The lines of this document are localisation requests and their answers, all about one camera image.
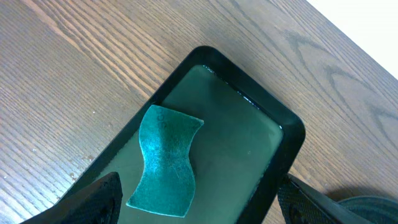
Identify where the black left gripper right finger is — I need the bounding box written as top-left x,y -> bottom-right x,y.
277,174 -> 369,224

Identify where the black rectangular water tray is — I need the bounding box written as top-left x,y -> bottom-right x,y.
67,46 -> 305,223

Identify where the green and yellow sponge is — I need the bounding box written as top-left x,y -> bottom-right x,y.
126,105 -> 204,218

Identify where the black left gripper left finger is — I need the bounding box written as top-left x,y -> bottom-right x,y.
22,172 -> 123,224

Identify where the round black serving tray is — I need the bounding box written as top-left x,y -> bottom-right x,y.
338,196 -> 397,224

